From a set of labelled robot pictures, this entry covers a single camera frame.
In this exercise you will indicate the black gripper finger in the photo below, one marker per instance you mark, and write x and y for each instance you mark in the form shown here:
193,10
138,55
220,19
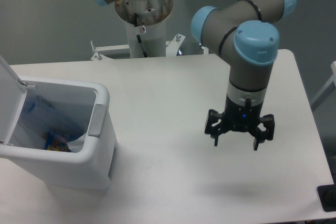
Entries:
260,136
217,124

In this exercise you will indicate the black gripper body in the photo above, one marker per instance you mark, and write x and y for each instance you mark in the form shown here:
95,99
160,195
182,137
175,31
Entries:
238,118

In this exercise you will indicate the white paper carton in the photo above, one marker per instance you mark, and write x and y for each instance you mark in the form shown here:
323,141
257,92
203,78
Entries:
76,146

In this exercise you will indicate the clear plastic water bottle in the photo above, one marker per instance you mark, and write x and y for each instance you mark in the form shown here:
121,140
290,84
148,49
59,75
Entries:
40,117

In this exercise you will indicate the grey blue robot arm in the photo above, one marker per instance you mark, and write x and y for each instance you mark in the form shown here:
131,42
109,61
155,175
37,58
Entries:
243,35

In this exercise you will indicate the white plastic trash can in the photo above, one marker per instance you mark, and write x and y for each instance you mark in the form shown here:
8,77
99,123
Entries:
87,104

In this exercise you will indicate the white trash can lid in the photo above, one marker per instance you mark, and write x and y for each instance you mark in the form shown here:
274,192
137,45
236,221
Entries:
13,95

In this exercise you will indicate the black device at table edge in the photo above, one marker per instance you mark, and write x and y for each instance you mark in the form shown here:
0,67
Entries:
327,197

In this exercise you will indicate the blue yellow snack wrapper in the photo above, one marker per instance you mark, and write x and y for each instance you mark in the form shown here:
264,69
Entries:
56,142

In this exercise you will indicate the white frame at right edge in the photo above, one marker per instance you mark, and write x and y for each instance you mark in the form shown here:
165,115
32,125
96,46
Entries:
327,88

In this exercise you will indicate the white metal base frame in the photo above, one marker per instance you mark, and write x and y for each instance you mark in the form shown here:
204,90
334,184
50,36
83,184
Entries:
173,48

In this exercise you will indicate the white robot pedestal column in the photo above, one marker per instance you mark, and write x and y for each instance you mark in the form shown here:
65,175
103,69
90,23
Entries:
145,24

